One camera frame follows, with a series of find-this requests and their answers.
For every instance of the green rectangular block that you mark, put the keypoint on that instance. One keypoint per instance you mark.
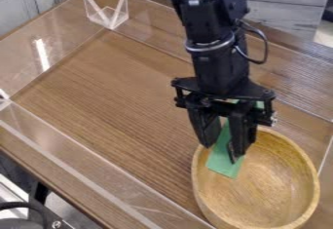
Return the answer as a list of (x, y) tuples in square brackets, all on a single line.
[(219, 162)]

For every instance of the clear acrylic front wall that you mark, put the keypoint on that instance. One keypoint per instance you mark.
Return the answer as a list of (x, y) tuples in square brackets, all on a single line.
[(109, 194)]

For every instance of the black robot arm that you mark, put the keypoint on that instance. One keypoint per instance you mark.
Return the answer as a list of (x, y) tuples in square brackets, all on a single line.
[(215, 20)]

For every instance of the brown wooden bowl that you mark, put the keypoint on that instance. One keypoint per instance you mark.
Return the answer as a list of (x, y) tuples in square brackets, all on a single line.
[(272, 195)]

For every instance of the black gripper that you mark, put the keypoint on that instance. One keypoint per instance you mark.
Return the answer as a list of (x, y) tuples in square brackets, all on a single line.
[(221, 91)]

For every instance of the clear acrylic corner bracket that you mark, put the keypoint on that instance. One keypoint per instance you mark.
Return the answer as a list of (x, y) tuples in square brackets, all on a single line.
[(109, 17)]

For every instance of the black table leg bracket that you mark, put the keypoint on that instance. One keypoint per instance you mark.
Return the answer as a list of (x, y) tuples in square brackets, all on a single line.
[(42, 214)]

